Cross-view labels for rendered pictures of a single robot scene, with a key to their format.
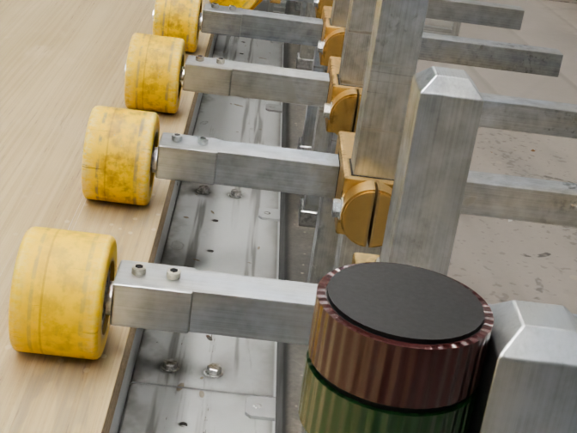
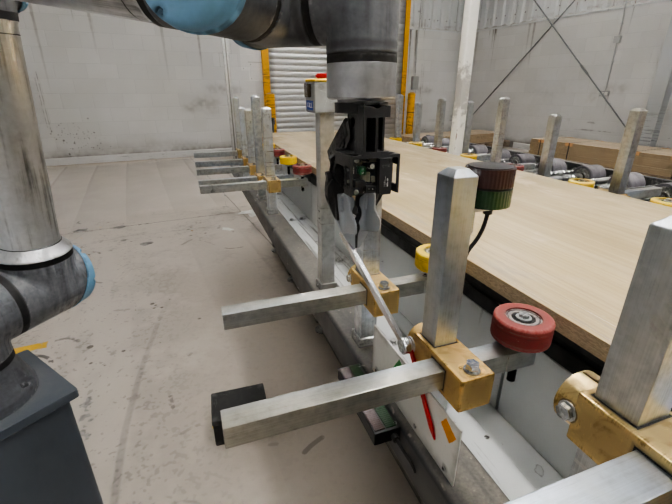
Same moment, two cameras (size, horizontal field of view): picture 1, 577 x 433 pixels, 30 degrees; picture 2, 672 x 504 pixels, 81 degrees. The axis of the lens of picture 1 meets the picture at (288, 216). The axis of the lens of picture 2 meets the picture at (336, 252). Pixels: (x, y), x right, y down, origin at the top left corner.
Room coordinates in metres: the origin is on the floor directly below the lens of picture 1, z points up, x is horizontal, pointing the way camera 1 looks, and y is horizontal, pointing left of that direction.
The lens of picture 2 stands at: (0.74, -0.37, 1.20)
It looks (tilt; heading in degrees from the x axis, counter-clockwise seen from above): 22 degrees down; 163
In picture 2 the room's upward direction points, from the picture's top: straight up
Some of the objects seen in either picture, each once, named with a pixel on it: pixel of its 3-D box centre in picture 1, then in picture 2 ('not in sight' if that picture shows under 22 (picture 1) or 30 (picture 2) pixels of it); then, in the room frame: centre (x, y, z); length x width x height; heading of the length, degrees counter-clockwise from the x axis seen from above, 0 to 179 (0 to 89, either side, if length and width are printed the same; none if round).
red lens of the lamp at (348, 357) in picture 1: (399, 331); (489, 175); (0.32, -0.04, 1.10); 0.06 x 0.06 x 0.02
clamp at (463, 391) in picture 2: not in sight; (447, 360); (0.35, -0.09, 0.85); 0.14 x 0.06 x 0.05; 3
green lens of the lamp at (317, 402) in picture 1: (387, 393); (486, 194); (0.32, -0.04, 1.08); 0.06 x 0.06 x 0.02
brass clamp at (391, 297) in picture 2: not in sight; (371, 287); (0.10, -0.10, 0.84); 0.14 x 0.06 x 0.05; 3
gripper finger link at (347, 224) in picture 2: not in sight; (350, 223); (0.22, -0.19, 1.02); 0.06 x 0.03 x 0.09; 3
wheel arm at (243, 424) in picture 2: not in sight; (395, 385); (0.37, -0.18, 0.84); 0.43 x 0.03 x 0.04; 93
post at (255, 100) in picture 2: not in sight; (258, 149); (-1.17, -0.17, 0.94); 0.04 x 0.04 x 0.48; 3
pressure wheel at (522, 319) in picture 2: not in sight; (517, 347); (0.36, 0.02, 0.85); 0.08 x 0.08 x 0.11
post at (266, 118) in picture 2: not in sight; (269, 168); (-0.92, -0.16, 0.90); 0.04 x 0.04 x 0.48; 3
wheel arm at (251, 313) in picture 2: not in sight; (342, 298); (0.12, -0.17, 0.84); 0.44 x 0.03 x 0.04; 93
